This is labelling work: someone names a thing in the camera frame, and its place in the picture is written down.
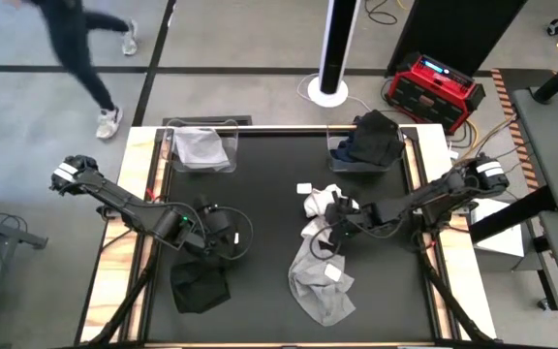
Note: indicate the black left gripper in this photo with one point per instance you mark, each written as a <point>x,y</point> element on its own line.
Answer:
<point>218,228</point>

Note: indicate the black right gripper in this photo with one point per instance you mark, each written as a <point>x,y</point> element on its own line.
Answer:
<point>366,215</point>

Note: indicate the light gray towel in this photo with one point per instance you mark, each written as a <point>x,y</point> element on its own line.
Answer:
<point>318,201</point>

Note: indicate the navy blue towel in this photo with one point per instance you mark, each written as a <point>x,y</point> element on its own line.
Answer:
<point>341,154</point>

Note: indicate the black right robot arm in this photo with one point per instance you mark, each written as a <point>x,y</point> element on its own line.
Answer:
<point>434,194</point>

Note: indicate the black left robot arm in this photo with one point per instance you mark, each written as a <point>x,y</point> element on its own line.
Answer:
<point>114,196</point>

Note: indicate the metal table rod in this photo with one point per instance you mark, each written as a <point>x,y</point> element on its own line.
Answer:
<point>284,128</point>

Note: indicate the wooden table side board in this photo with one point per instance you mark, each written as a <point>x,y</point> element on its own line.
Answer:
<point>468,291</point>
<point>114,262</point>

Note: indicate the black table strut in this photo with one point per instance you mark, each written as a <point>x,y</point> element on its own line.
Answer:
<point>448,295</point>
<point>124,305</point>

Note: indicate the red portable power station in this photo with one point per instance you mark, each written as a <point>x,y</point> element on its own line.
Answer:
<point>429,97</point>

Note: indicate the white box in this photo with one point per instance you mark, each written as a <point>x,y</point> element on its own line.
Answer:
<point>502,240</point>

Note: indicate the black metal beam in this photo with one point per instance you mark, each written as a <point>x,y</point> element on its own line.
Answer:
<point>511,215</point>

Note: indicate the black white floor pole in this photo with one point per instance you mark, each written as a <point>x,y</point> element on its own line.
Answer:
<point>337,48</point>

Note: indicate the black partition panel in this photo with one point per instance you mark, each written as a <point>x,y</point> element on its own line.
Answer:
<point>453,34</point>

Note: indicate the person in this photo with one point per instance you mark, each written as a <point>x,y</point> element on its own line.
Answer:
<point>73,43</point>

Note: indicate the black caster wheel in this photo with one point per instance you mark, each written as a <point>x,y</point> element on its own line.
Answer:
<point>556,26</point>

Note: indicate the gray metal desk frame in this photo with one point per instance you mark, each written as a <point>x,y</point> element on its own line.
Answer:
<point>3,230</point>

